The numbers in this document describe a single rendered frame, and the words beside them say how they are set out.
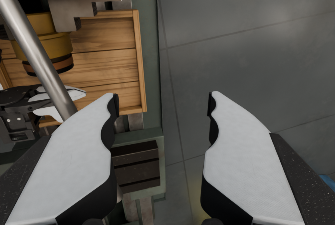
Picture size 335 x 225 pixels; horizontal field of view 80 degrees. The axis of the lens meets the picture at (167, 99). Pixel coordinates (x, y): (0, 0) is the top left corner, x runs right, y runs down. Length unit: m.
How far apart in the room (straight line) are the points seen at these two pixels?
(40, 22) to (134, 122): 0.46
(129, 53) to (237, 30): 1.27
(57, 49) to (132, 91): 0.32
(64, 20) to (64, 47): 0.04
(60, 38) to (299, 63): 2.11
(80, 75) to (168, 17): 1.01
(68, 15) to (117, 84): 0.31
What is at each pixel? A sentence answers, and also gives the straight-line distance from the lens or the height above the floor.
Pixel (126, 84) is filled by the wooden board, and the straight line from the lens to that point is 0.62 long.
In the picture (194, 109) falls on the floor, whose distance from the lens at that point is 1.85.
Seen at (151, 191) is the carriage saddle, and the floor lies 0.92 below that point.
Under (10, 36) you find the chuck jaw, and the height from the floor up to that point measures 1.14.
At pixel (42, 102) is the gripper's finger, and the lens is 0.40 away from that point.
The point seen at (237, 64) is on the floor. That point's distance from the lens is 1.84.
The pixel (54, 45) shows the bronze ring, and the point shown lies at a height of 1.11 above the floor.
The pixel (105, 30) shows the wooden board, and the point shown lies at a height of 0.89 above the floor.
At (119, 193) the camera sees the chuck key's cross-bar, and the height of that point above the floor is 1.34.
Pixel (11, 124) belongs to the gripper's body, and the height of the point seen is 1.11.
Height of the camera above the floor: 1.46
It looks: 58 degrees down
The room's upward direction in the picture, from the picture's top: 152 degrees clockwise
